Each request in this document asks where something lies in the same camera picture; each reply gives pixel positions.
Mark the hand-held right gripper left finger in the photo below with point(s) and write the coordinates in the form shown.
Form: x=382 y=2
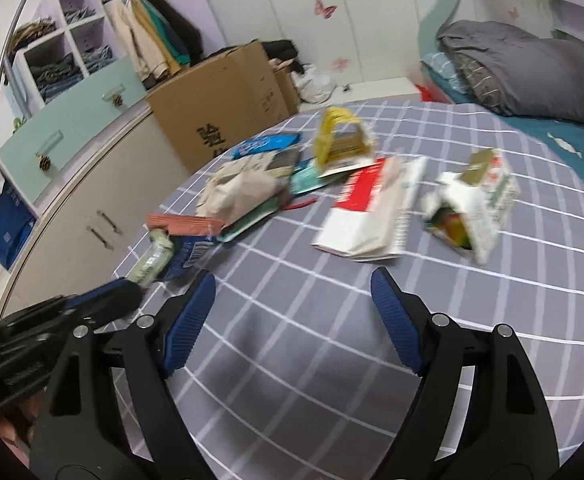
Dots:
x=191 y=310

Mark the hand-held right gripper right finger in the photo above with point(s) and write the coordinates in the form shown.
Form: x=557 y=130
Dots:
x=394 y=310

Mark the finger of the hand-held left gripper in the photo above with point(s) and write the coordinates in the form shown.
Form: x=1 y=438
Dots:
x=102 y=296

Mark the blue white long packet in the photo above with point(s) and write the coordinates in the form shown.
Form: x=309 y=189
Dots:
x=248 y=226

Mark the blue printed wrapper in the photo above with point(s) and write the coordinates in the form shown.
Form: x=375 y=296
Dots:
x=190 y=256

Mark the small green bottle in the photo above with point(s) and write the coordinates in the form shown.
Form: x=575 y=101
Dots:
x=152 y=258

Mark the salmon pink packet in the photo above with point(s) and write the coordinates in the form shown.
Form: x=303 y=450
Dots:
x=184 y=224

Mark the beige curved cabinet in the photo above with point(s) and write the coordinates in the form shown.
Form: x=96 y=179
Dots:
x=86 y=200

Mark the red white paper bag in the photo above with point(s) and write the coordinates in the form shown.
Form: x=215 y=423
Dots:
x=372 y=210

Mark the blue bag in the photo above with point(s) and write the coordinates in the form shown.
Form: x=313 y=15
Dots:
x=7 y=220

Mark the white torn carton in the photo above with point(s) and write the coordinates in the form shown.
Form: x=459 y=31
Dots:
x=472 y=210

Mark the beige crumpled paper bag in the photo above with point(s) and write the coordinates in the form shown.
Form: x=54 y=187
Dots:
x=242 y=190

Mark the pinecone drawer knob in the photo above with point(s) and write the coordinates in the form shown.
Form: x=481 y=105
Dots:
x=117 y=100
x=45 y=163

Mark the yellow torn carton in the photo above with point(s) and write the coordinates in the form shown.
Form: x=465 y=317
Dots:
x=341 y=142

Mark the turquoise drawer unit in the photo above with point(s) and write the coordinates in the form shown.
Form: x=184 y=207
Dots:
x=66 y=120

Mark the light blue snack packet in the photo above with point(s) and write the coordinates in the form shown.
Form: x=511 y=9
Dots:
x=267 y=145

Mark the large cardboard box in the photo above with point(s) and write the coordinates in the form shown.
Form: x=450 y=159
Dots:
x=216 y=105

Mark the teal bed sheet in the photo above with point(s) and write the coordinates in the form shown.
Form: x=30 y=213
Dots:
x=562 y=145

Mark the small cardboard box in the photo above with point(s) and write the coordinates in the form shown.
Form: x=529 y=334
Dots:
x=286 y=91

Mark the white plastic bag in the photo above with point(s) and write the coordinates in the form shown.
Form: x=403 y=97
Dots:
x=314 y=85

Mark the white cubby shelf unit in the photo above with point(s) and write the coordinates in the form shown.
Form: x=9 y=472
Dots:
x=56 y=45

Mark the hanging clothes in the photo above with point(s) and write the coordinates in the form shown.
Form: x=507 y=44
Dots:
x=149 y=35

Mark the black clothes pile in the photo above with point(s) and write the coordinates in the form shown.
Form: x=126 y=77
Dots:
x=284 y=55

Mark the grey folded duvet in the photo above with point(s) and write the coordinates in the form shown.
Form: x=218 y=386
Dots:
x=517 y=67

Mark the curved metal rail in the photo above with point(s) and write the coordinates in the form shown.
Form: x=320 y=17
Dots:
x=14 y=25

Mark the pink butterfly wall sticker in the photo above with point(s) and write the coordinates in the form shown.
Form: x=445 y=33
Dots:
x=324 y=8

